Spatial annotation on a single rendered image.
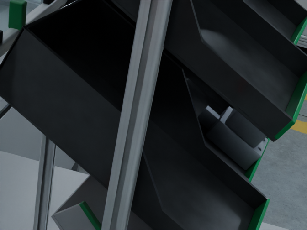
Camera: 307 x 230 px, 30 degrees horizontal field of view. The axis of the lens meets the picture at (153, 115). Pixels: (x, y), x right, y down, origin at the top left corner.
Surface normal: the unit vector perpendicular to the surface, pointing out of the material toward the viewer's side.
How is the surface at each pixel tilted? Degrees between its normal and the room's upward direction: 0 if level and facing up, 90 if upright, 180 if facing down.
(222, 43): 25
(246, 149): 90
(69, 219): 90
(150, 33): 90
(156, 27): 90
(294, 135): 0
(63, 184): 0
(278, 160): 0
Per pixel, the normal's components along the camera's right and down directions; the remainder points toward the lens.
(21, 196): 0.18, -0.85
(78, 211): -0.37, 0.41
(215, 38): 0.54, -0.64
